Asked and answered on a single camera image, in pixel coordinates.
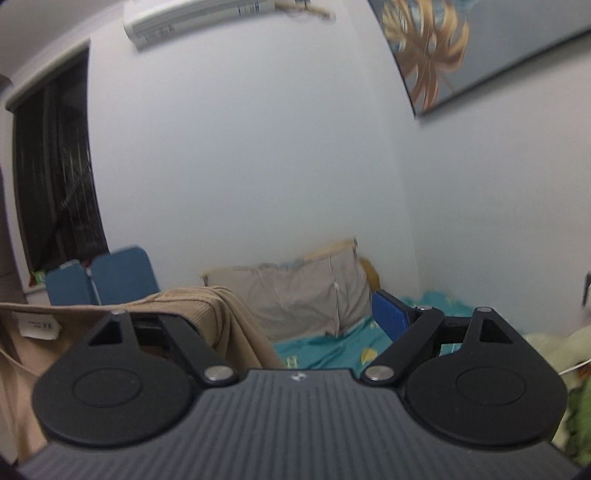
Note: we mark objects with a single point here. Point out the white air conditioner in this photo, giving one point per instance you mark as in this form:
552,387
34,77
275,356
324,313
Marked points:
148,22

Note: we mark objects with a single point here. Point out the gold leaf wall painting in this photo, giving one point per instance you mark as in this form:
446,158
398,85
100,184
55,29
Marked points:
444,49

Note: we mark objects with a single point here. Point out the grey pillow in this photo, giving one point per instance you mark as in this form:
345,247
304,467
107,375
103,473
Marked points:
300,298

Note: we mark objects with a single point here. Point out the dark window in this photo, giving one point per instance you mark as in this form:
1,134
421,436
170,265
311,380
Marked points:
56,201

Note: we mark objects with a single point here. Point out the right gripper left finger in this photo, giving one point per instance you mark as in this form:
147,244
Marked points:
175,339

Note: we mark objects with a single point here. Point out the tan t-shirt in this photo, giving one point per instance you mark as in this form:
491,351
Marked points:
217,313

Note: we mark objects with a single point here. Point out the turquoise patterned bed sheet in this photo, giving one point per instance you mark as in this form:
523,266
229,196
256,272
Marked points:
354,349

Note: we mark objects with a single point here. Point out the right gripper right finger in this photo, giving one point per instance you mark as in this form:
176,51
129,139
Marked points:
412,331

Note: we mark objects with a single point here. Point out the green plush toy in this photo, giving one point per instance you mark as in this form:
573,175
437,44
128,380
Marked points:
578,425

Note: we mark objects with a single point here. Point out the blue covered chair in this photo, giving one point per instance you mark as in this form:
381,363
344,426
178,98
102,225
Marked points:
123,276

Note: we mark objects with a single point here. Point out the pale green fleece blanket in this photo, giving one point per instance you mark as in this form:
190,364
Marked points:
564,354

